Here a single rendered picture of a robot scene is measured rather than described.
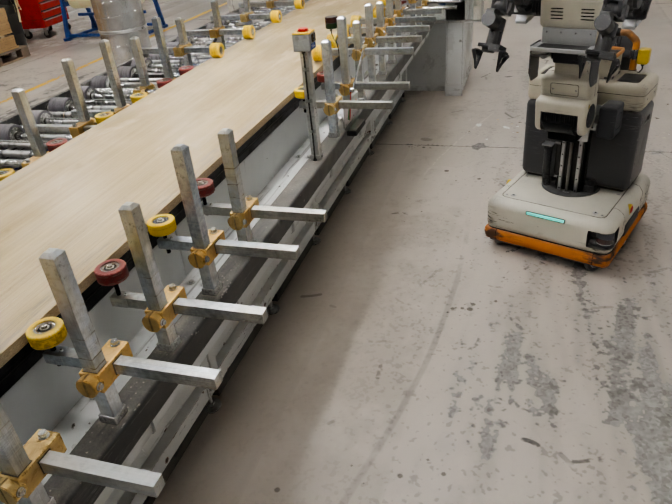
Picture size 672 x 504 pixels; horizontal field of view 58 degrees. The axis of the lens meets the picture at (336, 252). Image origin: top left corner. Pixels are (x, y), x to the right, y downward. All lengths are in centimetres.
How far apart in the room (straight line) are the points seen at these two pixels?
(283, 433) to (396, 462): 43
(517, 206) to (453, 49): 264
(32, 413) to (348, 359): 135
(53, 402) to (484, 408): 146
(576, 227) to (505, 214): 35
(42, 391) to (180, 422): 71
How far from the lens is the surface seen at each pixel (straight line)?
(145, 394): 155
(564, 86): 289
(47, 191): 224
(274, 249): 168
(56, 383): 166
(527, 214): 309
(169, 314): 159
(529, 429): 233
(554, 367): 257
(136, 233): 146
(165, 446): 217
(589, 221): 302
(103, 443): 147
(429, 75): 573
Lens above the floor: 169
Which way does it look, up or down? 31 degrees down
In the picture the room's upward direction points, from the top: 6 degrees counter-clockwise
